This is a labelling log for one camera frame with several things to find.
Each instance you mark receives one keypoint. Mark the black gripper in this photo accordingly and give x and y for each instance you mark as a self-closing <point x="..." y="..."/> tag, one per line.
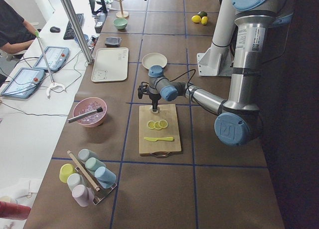
<point x="154" y="98"/>

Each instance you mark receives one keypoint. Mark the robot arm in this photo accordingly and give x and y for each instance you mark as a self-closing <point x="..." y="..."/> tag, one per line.
<point x="237" y="120"/>

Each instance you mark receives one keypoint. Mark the white bear tray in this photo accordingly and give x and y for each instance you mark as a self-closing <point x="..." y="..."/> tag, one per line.
<point x="110" y="65"/>

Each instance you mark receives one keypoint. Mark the lemon slice top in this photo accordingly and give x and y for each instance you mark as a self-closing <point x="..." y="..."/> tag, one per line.
<point x="151" y="124"/>

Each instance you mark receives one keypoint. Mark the lemon slice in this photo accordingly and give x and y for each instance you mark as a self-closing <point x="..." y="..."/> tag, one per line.
<point x="163" y="123"/>
<point x="157" y="125"/>
<point x="151" y="124"/>

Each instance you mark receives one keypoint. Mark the lemon slice bottom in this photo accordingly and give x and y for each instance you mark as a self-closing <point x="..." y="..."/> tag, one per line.
<point x="163" y="123"/>

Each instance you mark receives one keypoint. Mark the lemon slice middle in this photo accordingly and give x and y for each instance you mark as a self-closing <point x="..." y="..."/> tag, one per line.
<point x="157" y="125"/>

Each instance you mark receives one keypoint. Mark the wooden cutting board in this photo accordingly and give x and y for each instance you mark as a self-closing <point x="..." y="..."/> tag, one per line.
<point x="158" y="131"/>

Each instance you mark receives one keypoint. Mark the yellow plastic knife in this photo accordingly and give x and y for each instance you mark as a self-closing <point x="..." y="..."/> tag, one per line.
<point x="155" y="139"/>

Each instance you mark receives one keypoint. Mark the cream round plate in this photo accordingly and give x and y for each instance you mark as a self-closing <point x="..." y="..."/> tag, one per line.
<point x="152" y="59"/>

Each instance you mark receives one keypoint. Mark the pink bowl with ice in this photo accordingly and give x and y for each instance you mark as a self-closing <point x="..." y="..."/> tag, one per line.
<point x="89" y="104"/>

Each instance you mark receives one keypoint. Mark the grey purple folded cloths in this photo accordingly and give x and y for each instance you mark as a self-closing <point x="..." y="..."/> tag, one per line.
<point x="113" y="41"/>

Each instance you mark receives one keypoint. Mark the green cup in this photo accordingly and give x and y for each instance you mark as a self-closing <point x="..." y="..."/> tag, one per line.
<point x="92" y="164"/>

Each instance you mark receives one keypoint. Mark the grey cup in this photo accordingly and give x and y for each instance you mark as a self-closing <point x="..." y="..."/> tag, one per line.
<point x="86" y="154"/>

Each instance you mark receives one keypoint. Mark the blue cup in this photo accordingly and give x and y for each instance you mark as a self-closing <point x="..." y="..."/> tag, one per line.
<point x="105" y="177"/>

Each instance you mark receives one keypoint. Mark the green bowl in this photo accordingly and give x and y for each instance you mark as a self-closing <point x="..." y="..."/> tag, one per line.
<point x="120" y="23"/>

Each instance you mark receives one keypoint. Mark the yellow lemon upper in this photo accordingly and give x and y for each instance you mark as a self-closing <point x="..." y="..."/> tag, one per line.
<point x="196" y="19"/>

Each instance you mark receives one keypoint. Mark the yellow lemon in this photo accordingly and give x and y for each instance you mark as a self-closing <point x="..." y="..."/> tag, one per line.
<point x="196" y="19"/>
<point x="204" y="20"/>

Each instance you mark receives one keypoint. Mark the wooden mug stand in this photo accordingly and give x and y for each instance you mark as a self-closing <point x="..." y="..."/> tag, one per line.
<point x="121" y="13"/>

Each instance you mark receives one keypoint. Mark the yellow lemon lower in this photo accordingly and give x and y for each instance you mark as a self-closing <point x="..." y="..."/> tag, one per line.
<point x="204" y="20"/>

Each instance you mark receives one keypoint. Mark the reacher grabber stick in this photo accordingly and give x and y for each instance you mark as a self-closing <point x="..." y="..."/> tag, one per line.
<point x="53" y="83"/>

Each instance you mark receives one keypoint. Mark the green lime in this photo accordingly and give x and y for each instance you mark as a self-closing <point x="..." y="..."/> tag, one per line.
<point x="202" y="14"/>

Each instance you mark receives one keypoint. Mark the white cup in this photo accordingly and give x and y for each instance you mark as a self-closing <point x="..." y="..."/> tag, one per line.
<point x="74" y="180"/>

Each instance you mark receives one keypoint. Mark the yellow cup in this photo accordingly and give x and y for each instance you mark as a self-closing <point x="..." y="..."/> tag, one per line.
<point x="65" y="171"/>

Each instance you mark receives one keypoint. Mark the teach pendant far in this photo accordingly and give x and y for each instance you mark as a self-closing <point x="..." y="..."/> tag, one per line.
<point x="56" y="57"/>

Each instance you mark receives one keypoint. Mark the teach pendant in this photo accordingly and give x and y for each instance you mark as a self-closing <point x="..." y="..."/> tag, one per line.
<point x="56" y="57"/>
<point x="24" y="83"/>

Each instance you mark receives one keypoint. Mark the pink cup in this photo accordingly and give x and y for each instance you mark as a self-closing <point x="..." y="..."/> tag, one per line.
<point x="83" y="195"/>

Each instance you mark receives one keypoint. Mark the black computer mouse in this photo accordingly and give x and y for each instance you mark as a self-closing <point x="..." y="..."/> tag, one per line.
<point x="54" y="29"/>

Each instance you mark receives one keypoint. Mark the teach pendant near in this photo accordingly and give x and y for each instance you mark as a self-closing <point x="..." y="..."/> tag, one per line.
<point x="24" y="83"/>

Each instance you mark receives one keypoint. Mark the seated person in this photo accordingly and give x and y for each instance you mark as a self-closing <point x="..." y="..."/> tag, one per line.
<point x="16" y="33"/>

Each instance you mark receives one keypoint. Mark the red bottle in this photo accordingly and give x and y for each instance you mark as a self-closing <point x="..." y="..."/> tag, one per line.
<point x="14" y="211"/>

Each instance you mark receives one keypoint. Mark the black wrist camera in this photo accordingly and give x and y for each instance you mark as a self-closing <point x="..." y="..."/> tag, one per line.
<point x="143" y="89"/>

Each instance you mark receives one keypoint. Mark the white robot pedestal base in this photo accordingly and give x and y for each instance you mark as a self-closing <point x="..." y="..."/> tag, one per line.
<point x="216" y="61"/>

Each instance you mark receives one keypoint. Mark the wire cup rack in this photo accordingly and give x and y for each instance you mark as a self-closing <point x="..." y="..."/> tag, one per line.
<point x="98" y="191"/>

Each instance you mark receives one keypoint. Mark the aluminium frame post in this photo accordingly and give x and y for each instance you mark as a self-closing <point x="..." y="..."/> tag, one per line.
<point x="67" y="4"/>

